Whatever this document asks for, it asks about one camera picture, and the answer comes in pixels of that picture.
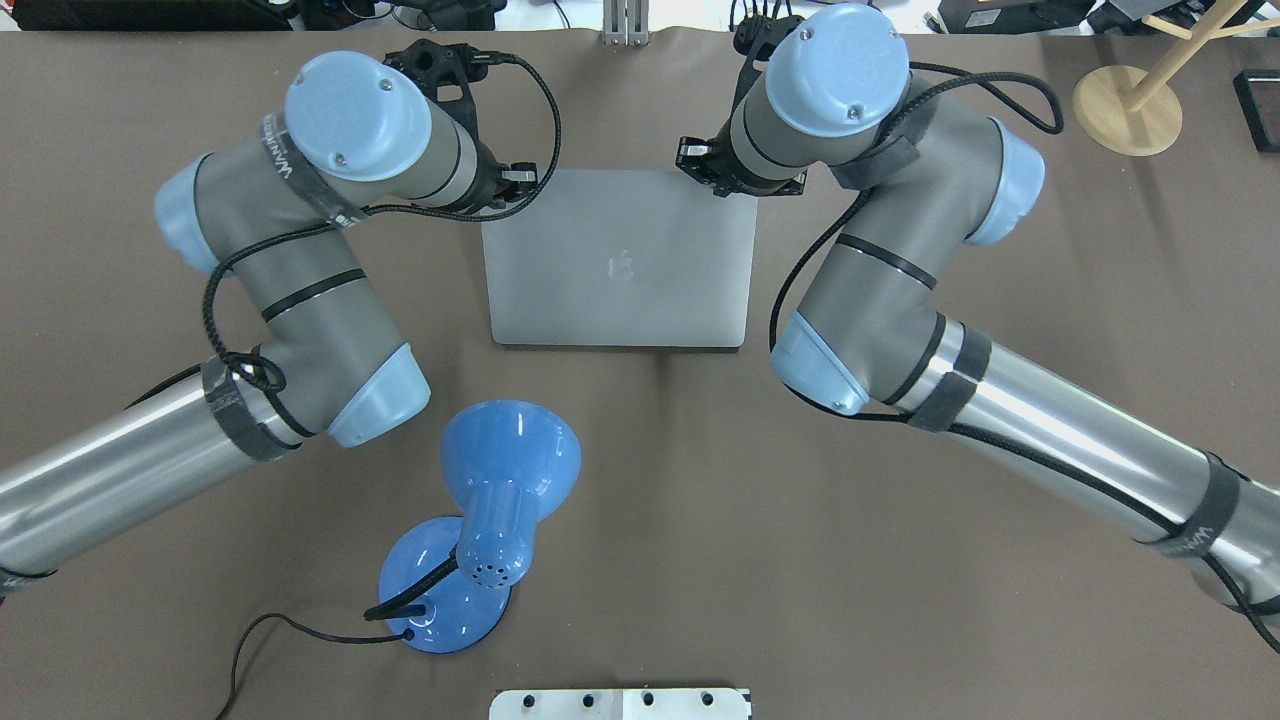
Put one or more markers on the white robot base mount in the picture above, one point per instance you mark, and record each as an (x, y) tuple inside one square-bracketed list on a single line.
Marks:
[(623, 703)]

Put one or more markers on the blue desk lamp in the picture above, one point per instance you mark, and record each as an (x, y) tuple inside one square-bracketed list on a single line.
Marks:
[(446, 583)]

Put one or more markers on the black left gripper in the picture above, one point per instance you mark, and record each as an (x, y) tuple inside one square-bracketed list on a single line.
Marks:
[(487, 181)]

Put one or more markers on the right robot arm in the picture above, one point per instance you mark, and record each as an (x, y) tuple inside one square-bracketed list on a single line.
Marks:
[(931, 175)]

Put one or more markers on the wooden cup stand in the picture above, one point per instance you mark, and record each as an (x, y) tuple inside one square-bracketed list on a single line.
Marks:
[(1132, 111)]

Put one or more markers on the black tray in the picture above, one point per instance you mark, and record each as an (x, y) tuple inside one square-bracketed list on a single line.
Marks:
[(1257, 91)]

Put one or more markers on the grey laptop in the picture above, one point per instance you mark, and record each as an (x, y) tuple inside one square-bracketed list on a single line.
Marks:
[(622, 258)]

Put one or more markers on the aluminium frame post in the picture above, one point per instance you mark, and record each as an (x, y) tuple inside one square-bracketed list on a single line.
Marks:
[(625, 23)]

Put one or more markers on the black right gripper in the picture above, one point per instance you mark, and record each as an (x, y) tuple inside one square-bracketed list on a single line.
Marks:
[(735, 181)]

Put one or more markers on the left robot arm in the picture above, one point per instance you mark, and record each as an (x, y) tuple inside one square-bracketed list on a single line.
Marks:
[(300, 343)]

